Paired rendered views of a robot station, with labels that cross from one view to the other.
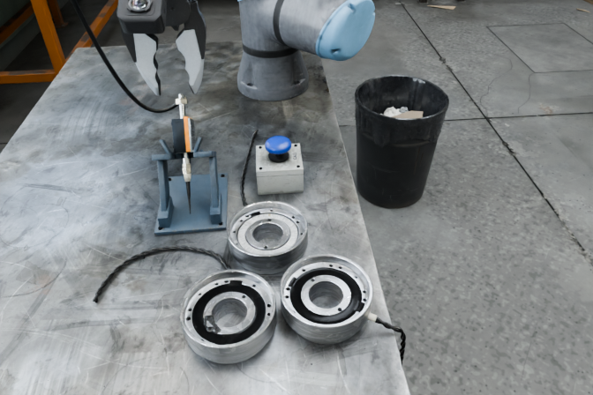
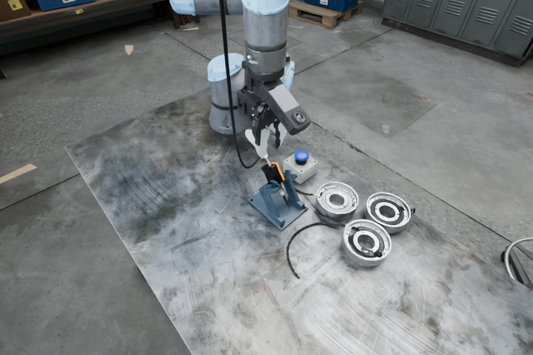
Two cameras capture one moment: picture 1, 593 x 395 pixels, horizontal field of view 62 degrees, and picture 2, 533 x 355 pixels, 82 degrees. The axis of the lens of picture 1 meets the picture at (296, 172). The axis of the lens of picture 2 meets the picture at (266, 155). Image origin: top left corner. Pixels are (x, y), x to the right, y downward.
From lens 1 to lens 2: 0.55 m
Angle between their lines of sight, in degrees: 30
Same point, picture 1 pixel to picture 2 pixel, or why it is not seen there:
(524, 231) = (315, 141)
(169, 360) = (358, 276)
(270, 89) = (242, 125)
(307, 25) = not seen: hidden behind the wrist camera
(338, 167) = (316, 153)
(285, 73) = not seen: hidden behind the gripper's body
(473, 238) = not seen: hidden behind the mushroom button
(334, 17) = (287, 78)
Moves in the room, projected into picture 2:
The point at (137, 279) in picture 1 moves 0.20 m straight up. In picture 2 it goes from (301, 256) to (310, 201)
